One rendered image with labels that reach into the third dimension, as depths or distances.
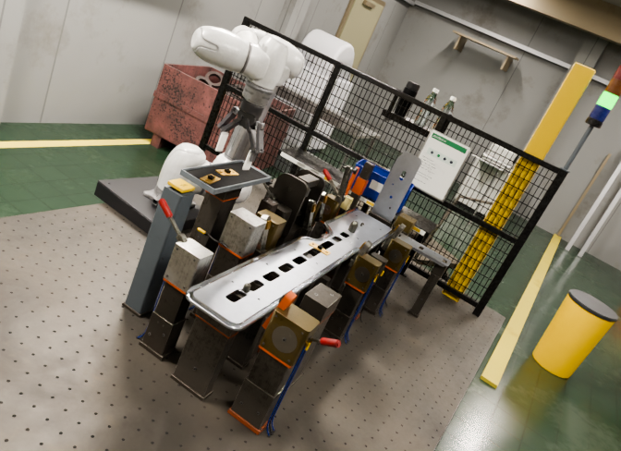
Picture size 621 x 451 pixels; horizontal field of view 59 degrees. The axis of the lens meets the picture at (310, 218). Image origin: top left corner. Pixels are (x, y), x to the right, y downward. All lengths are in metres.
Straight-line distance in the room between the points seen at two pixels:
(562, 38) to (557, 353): 6.12
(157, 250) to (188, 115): 3.55
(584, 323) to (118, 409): 3.72
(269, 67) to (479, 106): 8.27
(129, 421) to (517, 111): 8.84
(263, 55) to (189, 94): 3.47
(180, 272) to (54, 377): 0.41
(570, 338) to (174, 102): 3.87
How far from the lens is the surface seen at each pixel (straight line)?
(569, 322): 4.69
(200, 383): 1.63
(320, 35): 7.19
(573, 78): 2.87
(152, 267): 1.77
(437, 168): 2.90
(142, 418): 1.55
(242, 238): 1.74
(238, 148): 2.43
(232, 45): 1.74
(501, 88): 9.85
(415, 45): 10.27
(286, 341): 1.45
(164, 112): 5.35
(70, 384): 1.59
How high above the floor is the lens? 1.78
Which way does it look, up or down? 20 degrees down
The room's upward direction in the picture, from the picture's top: 24 degrees clockwise
